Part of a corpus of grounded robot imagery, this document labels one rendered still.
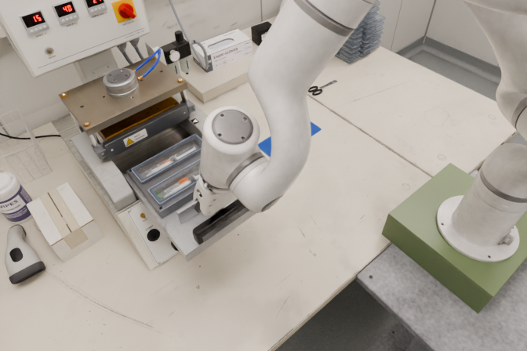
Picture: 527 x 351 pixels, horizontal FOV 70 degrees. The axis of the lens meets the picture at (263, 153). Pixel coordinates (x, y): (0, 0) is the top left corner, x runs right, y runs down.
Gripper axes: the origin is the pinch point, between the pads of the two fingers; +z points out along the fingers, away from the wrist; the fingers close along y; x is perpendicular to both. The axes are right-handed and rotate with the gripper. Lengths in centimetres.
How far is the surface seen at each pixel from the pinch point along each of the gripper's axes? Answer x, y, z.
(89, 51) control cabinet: 54, -2, 3
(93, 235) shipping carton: 20.1, -24.0, 31.5
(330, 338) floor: -52, 30, 89
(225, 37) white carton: 69, 58, 41
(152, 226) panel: 9.6, -11.2, 20.1
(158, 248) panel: 5.1, -12.7, 24.6
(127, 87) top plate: 37.2, 0.1, 0.5
